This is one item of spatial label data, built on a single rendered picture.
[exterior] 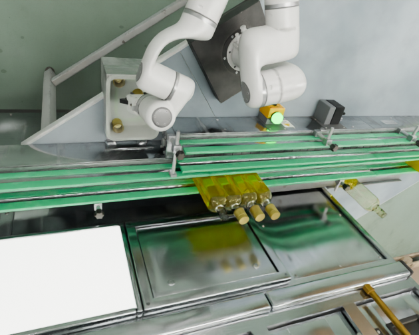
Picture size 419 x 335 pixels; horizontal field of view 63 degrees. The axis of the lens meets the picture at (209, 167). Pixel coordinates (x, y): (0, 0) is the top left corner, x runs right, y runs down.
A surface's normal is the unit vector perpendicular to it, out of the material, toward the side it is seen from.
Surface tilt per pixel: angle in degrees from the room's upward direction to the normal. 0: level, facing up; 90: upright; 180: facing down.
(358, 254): 90
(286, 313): 90
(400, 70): 0
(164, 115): 15
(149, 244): 90
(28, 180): 90
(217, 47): 1
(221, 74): 1
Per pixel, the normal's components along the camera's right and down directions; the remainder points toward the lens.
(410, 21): 0.34, 0.57
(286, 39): 0.35, 0.20
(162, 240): 0.17, -0.82
